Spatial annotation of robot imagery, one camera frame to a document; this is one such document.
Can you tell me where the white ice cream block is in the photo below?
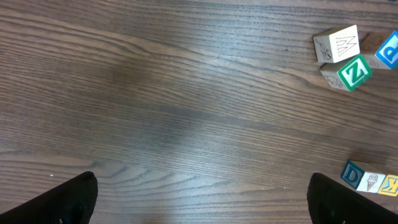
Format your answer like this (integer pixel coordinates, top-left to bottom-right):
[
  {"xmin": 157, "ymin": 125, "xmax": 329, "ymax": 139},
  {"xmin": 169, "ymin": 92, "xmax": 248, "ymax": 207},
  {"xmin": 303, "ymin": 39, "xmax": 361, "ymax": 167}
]
[{"xmin": 341, "ymin": 160, "xmax": 386, "ymax": 194}]

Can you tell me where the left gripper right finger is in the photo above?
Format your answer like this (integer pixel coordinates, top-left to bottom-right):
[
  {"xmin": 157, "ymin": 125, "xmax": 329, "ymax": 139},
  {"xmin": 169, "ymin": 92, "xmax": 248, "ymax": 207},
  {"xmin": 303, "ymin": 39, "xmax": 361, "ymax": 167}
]
[{"xmin": 307, "ymin": 172, "xmax": 397, "ymax": 224}]

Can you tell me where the green letter Z block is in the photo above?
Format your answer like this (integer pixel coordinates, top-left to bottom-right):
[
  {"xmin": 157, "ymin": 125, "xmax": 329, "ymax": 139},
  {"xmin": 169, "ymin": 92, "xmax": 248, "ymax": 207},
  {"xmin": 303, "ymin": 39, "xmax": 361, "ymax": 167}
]
[{"xmin": 320, "ymin": 54, "xmax": 373, "ymax": 91}]

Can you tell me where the blue letter P block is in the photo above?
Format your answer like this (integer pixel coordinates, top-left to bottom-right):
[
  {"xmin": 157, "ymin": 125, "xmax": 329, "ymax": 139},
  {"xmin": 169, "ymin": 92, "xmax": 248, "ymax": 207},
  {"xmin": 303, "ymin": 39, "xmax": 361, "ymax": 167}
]
[{"xmin": 361, "ymin": 30, "xmax": 397, "ymax": 70}]

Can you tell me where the yellow letter K block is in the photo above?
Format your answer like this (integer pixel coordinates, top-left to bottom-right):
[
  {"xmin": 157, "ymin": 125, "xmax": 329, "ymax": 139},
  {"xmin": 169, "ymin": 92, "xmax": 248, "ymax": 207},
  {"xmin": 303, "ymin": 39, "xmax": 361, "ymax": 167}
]
[{"xmin": 378, "ymin": 174, "xmax": 398, "ymax": 197}]

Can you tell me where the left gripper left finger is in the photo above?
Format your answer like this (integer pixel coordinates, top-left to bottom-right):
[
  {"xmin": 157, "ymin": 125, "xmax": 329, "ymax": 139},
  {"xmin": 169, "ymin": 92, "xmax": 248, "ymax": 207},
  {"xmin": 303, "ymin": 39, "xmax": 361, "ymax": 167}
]
[{"xmin": 1, "ymin": 171, "xmax": 98, "ymax": 224}]

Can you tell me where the white letter W block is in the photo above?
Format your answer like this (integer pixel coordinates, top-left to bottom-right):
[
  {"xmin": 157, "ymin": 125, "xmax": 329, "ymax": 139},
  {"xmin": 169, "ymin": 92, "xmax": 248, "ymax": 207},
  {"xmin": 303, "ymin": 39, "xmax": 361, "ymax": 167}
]
[{"xmin": 313, "ymin": 25, "xmax": 360, "ymax": 63}]

